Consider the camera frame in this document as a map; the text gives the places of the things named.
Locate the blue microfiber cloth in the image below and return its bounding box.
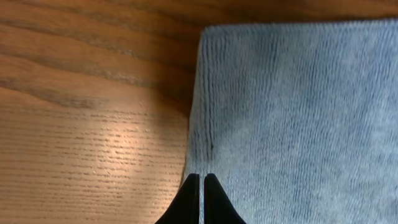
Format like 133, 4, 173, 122
185, 20, 397, 223

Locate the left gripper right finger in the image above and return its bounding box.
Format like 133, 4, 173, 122
204, 174, 246, 224

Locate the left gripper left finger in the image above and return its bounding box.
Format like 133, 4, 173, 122
155, 174, 200, 224

